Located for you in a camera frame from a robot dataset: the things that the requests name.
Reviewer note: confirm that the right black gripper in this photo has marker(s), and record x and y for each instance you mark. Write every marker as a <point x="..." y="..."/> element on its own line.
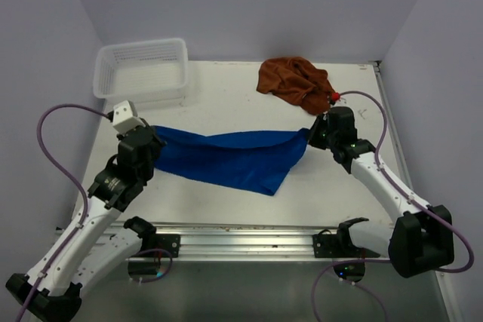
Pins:
<point x="321" y="120"/>

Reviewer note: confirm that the aluminium mounting rail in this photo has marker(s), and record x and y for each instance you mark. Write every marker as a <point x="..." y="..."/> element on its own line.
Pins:
<point x="248" y="243"/>

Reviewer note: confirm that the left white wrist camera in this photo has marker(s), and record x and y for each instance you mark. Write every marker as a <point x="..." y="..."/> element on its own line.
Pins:
<point x="124" y="117"/>

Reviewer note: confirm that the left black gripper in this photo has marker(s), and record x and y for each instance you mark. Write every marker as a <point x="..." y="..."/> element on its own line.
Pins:
<point x="158" y="142"/>

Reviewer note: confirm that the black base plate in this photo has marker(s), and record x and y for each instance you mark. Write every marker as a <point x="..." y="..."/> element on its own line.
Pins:
<point x="327" y="244"/>
<point x="169" y="242"/>

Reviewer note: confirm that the brown towel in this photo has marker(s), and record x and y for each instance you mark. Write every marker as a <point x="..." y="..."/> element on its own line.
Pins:
<point x="296" y="81"/>

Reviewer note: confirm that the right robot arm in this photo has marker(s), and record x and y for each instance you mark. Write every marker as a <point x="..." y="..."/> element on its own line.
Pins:
<point x="419" y="239"/>

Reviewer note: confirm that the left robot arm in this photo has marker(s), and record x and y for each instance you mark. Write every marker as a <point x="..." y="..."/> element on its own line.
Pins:
<point x="54" y="288"/>

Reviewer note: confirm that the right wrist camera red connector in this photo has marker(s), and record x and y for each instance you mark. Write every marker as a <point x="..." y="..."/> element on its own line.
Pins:
<point x="333" y="98"/>

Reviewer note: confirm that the blue towel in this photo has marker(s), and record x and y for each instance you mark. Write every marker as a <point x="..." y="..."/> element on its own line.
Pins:
<point x="255" y="161"/>

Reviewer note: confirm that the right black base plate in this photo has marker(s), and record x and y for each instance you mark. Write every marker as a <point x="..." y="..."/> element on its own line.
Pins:
<point x="327" y="244"/>

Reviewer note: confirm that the white plastic basket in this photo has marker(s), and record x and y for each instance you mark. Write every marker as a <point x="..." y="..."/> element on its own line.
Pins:
<point x="142" y="72"/>

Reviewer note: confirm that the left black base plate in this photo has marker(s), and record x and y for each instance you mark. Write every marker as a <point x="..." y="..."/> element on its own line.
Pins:
<point x="169" y="242"/>

